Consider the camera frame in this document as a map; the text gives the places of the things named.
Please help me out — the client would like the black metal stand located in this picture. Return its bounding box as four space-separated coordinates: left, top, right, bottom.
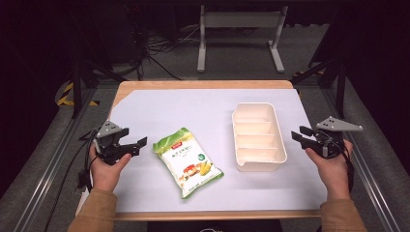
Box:
68 54 128 120
291 56 351 121

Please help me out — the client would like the person's right hand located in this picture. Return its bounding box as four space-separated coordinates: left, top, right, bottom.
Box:
305 138 354 201

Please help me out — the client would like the yellow and black hazard tape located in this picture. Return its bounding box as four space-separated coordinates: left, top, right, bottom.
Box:
56 81 100 107

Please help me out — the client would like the person's left hand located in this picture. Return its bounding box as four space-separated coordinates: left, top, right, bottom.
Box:
89 144 132 192

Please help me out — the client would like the white divided plastic container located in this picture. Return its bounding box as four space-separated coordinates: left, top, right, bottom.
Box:
231 101 288 173

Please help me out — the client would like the left hand-held gripper black cable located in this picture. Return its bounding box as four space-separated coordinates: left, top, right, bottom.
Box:
43 129 100 232

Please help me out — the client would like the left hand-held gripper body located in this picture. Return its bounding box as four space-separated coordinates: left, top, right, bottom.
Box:
94 120 130 166

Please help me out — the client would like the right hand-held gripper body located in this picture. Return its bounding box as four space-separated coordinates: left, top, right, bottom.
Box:
308 116 364 159

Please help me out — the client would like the aluminium frame rail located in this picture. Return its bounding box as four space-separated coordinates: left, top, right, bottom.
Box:
13 86 98 232
322 86 402 232

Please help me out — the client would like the right hand-held gripper black cable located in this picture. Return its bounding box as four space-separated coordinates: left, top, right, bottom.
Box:
335 138 356 195

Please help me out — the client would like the bundle of black floor cables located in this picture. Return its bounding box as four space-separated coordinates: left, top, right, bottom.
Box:
127 18 201 81

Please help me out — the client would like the hand-held gripper black cable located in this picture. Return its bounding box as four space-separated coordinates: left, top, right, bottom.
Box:
335 138 356 195
43 129 100 232

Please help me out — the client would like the white table mat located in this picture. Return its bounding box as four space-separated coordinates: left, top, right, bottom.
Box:
109 88 329 214

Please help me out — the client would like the green and white snack bag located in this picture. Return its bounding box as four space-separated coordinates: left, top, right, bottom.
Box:
152 127 225 200

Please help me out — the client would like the white metal stand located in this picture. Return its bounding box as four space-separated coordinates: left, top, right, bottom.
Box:
196 4 289 73

